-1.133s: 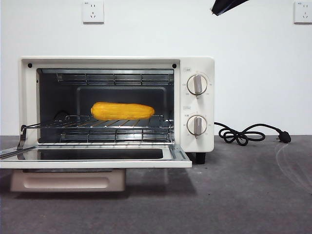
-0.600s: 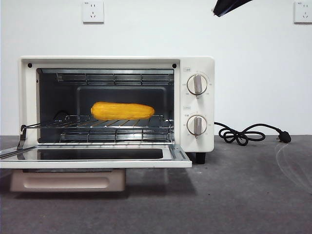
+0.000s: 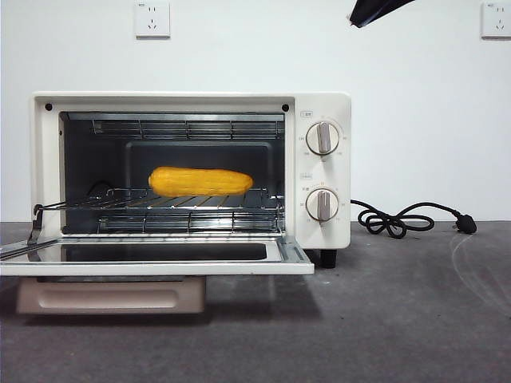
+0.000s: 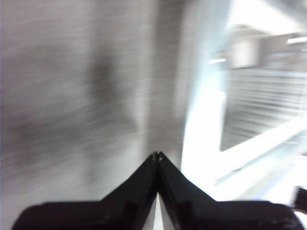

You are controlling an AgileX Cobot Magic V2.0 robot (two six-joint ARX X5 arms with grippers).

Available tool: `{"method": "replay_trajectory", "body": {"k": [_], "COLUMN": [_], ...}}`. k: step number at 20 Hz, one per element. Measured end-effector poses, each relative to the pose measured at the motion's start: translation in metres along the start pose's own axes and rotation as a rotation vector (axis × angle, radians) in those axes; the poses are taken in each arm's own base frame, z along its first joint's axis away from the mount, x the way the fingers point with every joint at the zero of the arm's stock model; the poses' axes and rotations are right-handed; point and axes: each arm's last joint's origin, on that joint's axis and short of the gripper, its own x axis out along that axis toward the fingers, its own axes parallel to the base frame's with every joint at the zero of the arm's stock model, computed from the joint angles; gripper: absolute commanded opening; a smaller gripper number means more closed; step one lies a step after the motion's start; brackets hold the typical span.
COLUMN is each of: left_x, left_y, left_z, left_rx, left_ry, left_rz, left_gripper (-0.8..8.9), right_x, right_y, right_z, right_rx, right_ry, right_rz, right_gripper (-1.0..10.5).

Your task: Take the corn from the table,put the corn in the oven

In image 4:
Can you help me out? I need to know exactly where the metal wire oven rack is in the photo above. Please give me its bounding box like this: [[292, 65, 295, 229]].
[[223, 69, 307, 144]]

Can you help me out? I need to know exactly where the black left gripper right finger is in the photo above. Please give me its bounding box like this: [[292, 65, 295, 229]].
[[157, 150, 306, 230]]

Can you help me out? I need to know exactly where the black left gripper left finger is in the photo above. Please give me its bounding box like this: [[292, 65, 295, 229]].
[[11, 150, 159, 230]]

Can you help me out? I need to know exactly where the glass oven door with handle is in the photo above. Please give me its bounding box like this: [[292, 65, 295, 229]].
[[214, 119, 307, 199]]

